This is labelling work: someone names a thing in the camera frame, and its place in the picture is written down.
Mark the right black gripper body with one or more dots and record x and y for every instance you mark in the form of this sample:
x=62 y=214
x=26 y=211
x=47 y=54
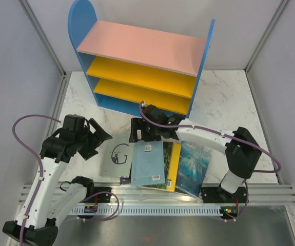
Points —
x=146 y=127

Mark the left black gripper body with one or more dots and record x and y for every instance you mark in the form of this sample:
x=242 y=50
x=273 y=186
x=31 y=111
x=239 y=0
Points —
x=82 y=139

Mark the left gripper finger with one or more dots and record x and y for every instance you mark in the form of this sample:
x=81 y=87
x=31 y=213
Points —
x=99 y=136
x=88 y=150

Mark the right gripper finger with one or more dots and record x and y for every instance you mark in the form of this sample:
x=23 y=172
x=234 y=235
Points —
x=149 y=137
x=135 y=130

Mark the grey Great Gatsby book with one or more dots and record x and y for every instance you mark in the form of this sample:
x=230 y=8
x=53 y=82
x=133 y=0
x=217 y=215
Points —
x=117 y=159

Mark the yellow book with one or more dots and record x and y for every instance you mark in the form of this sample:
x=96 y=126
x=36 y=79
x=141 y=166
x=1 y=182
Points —
x=173 y=167

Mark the light blue book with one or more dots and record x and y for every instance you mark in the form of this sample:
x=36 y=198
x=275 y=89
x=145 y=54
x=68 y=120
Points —
x=147 y=164

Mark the green forest cover book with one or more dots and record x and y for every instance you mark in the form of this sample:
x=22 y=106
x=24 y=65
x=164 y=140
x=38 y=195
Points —
x=167 y=150

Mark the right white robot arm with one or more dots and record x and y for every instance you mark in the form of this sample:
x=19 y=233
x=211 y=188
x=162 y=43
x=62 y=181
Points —
x=241 y=150

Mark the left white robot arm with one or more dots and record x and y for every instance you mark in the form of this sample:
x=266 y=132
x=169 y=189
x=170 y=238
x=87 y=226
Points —
x=38 y=221

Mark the purple Robinson Crusoe book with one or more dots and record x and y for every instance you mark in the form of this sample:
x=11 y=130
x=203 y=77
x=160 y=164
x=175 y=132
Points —
x=125 y=180

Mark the blue ocean cover book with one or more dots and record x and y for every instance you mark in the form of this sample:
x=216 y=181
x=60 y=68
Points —
x=193 y=165

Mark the blue pink yellow bookshelf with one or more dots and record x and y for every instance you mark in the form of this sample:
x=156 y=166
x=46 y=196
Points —
x=125 y=65

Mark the left aluminium corner post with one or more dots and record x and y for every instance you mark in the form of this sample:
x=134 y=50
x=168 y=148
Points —
x=41 y=34

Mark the aluminium corner post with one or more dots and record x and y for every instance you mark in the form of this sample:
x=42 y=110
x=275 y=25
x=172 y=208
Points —
x=266 y=34
x=41 y=34

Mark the aluminium mounting rail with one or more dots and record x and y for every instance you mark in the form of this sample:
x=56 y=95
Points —
x=264 y=194

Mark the white slotted cable duct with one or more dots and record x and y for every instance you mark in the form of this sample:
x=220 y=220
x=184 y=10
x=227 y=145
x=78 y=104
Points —
x=131 y=210

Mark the right aluminium corner post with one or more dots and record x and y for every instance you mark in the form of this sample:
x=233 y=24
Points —
x=266 y=34

